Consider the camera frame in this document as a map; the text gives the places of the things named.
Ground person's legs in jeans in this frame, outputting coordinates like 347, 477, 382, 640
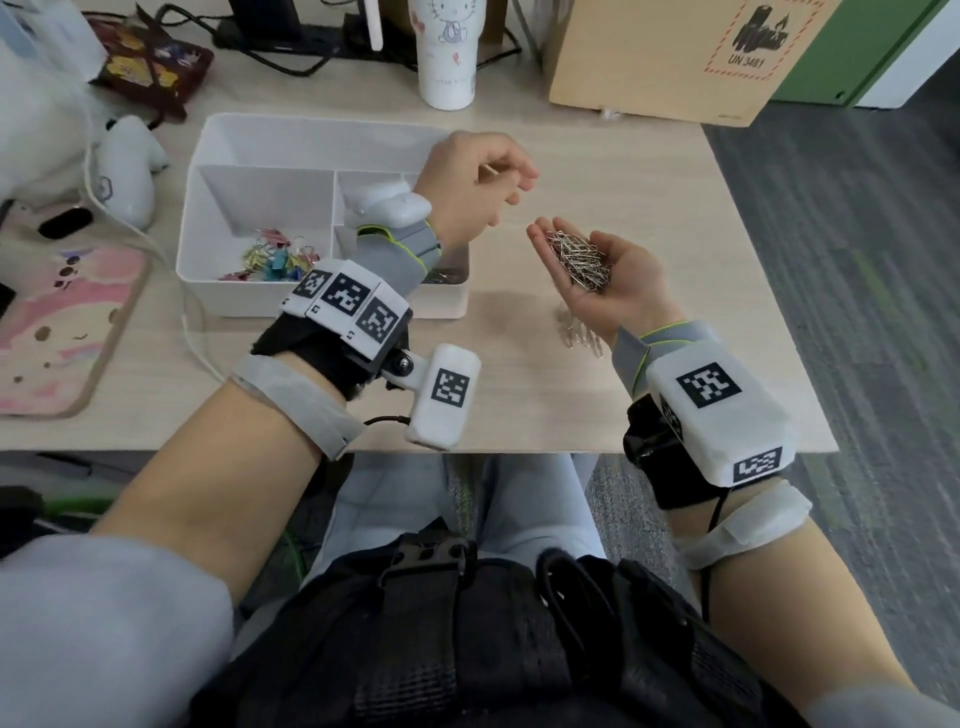
232, 452, 609, 654

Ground grey metal bar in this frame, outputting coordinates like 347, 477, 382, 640
509, 0, 545, 61

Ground thick black cable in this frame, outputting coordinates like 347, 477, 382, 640
153, 3, 346, 78

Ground white hand tracker puck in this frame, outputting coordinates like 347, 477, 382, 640
343, 176, 435, 230

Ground white compartment organizer tray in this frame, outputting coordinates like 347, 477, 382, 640
176, 112, 472, 320

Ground person's right hand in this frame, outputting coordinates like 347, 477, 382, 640
526, 217, 669, 348

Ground person's left hand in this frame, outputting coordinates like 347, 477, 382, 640
412, 131, 541, 260

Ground green cabinet with white side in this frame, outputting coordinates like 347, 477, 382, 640
772, 0, 960, 112

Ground grey knit wristband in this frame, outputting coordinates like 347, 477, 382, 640
611, 320, 723, 399
352, 219, 444, 301

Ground dark patterned snack bag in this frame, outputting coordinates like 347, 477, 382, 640
86, 14, 217, 121

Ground grey arm strap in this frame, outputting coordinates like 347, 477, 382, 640
674, 479, 814, 571
228, 352, 367, 461

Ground colourful binder clips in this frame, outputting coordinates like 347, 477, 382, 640
219, 228, 322, 283

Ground person's right forearm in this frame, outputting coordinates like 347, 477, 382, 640
667, 517, 920, 714

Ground black power strip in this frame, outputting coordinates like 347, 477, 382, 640
217, 18, 418, 61

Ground black waist harness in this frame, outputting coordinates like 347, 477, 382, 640
187, 517, 811, 728

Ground white cat-print tumbler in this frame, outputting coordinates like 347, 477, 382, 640
363, 0, 479, 112

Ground pink phone case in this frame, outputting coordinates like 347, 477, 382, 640
0, 243, 151, 419

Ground grey shirt sleeve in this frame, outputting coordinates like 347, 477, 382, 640
0, 533, 235, 728
806, 682, 960, 728

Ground cardboard box with round logo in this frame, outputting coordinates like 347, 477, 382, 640
541, 0, 845, 127

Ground white plastic pouch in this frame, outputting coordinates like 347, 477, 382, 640
0, 0, 108, 82

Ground person's left forearm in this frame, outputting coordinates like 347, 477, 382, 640
93, 367, 346, 601

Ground white cable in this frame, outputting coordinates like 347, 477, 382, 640
78, 112, 226, 380

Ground green cable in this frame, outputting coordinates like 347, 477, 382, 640
41, 491, 316, 579

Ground white rounded figurine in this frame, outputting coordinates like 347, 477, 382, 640
95, 113, 170, 230

